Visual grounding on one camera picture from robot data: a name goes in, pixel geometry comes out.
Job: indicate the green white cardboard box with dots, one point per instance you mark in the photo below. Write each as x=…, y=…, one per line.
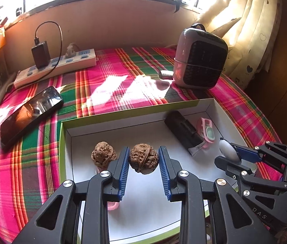
x=144, y=215

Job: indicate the cream heart curtain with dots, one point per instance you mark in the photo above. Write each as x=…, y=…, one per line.
x=249, y=28

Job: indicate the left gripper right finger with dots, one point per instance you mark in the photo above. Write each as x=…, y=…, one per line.
x=232, y=221

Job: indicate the pink nail clipper case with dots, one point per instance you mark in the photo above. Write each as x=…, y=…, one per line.
x=204, y=128

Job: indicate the brown walnut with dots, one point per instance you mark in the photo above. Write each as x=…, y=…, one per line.
x=143, y=158
x=103, y=154

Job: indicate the small usb plug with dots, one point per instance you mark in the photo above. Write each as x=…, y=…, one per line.
x=165, y=75

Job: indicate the pink black mini heater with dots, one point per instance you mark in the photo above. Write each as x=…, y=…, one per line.
x=199, y=59

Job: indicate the white plug adapter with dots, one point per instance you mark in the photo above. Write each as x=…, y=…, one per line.
x=71, y=50

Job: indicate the black smartphone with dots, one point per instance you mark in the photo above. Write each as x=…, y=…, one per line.
x=29, y=115

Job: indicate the black clear flashlight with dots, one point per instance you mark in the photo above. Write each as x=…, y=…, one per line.
x=185, y=132

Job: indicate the plaid tablecloth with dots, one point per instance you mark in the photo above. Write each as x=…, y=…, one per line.
x=124, y=78

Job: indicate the white power strip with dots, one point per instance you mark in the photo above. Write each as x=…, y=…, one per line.
x=82, y=59

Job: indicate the black charger with cable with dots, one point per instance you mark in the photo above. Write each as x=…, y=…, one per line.
x=41, y=53

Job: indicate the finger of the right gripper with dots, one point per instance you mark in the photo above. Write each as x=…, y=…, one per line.
x=231, y=168
x=246, y=153

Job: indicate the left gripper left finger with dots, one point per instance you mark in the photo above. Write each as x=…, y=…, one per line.
x=79, y=205

